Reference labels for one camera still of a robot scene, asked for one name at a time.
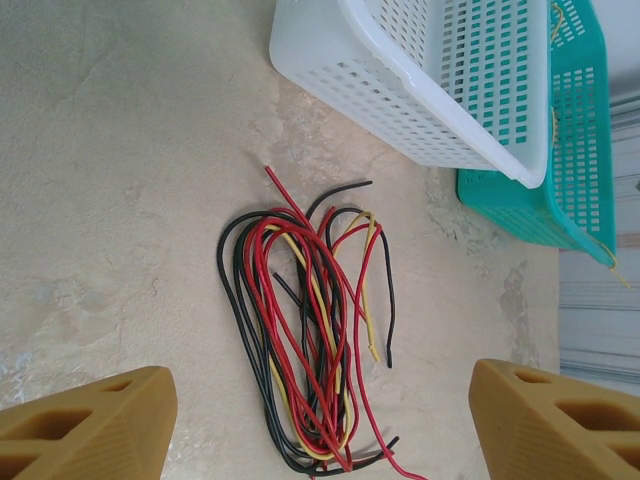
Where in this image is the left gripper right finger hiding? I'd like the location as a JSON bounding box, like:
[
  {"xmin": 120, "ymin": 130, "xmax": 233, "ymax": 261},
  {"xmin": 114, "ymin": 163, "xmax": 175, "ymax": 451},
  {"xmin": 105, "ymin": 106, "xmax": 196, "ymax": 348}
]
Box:
[{"xmin": 472, "ymin": 358, "xmax": 640, "ymax": 480}]

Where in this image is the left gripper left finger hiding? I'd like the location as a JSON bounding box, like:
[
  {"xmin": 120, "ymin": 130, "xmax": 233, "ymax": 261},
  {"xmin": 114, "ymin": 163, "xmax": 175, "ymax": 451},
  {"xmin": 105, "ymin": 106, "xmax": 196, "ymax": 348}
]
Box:
[{"xmin": 0, "ymin": 365, "xmax": 179, "ymax": 480}]

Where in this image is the yellow cable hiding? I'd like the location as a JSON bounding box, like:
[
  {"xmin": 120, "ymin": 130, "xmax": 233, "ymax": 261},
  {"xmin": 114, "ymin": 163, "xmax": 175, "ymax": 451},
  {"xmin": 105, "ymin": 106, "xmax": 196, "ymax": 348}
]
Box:
[
  {"xmin": 332, "ymin": 211, "xmax": 381, "ymax": 362},
  {"xmin": 263, "ymin": 224, "xmax": 351, "ymax": 461}
]

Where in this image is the red cable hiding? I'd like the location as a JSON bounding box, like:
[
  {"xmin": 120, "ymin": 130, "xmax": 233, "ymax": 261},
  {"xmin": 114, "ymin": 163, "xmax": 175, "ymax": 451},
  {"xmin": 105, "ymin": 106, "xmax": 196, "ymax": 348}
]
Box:
[
  {"xmin": 329, "ymin": 222, "xmax": 429, "ymax": 480},
  {"xmin": 242, "ymin": 214, "xmax": 361, "ymax": 474},
  {"xmin": 263, "ymin": 165, "xmax": 361, "ymax": 471},
  {"xmin": 314, "ymin": 204, "xmax": 351, "ymax": 351}
]

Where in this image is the teal plastic basket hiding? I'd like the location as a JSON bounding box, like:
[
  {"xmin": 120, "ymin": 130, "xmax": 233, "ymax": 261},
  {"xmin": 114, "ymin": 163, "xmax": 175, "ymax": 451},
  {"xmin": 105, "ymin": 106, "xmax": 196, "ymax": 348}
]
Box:
[{"xmin": 457, "ymin": 0, "xmax": 619, "ymax": 266}]

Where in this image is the white plastic basket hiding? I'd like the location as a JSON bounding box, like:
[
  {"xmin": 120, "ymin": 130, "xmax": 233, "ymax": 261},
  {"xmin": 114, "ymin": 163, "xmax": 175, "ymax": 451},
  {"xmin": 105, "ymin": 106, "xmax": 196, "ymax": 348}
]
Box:
[{"xmin": 268, "ymin": 0, "xmax": 554, "ymax": 189}]

